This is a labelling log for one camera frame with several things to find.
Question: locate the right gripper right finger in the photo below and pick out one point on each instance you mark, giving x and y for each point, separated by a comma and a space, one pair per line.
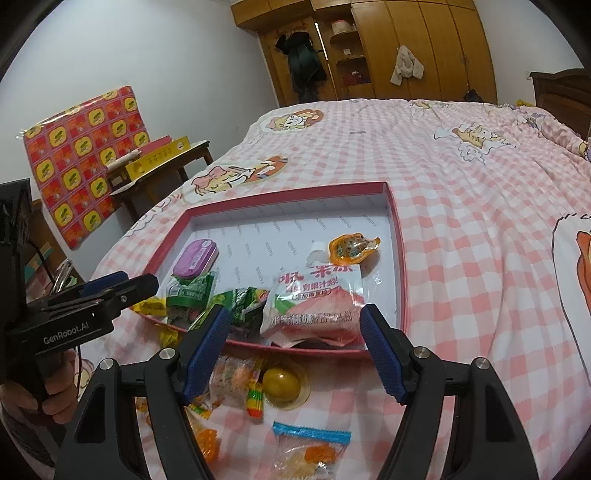
390, 351

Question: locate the orange jelly cup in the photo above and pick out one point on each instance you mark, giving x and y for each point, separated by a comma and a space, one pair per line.
352, 249

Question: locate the green crumpled snack packet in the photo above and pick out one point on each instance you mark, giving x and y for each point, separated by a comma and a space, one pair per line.
245, 306

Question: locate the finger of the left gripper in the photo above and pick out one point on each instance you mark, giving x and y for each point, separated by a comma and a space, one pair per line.
105, 282
131, 292

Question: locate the dark hanging coat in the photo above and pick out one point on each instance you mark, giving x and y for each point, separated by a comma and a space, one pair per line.
306, 70

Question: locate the red yellow patterned wrapping sheet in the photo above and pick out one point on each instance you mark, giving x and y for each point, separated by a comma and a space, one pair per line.
69, 153

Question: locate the wooden wardrobe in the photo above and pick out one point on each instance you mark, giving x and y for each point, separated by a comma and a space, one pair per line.
337, 50

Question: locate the beige hanging cloth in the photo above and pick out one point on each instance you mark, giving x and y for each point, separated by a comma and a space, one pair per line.
407, 66

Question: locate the metal spring clip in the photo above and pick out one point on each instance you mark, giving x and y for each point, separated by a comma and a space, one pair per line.
62, 277

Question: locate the dark wooden headboard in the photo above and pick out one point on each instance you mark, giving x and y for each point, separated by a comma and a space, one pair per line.
567, 96

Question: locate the orange snack packet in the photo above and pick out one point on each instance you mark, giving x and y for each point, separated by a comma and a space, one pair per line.
206, 438

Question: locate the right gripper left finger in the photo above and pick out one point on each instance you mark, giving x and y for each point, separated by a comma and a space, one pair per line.
200, 350

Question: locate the pink white jelly pouch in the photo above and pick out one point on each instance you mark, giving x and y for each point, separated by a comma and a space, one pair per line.
320, 304

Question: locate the purple candy tin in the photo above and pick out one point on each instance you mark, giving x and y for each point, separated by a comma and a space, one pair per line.
196, 259

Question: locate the red shallow cardboard box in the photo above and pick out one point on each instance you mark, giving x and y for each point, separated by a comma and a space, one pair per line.
262, 236

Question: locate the yellow candy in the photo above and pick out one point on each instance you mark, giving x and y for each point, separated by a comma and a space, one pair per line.
154, 307

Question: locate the yellow flat box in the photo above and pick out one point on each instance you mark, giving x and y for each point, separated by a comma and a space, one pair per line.
154, 154

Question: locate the yellow jelly cup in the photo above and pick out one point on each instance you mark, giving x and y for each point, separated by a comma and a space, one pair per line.
286, 387

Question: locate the blue edged clear snack packet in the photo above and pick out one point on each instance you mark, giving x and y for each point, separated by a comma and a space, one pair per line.
305, 453

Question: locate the clear cracker packet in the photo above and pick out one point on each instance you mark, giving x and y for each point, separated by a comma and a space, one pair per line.
230, 380

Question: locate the dark wooden side table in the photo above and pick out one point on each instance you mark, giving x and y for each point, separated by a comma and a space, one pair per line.
123, 190

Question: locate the pink checkered bed cover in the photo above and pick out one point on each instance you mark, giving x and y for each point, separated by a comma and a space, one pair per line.
489, 200

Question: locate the colourful striped candy packet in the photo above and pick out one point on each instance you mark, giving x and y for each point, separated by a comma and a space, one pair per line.
254, 398

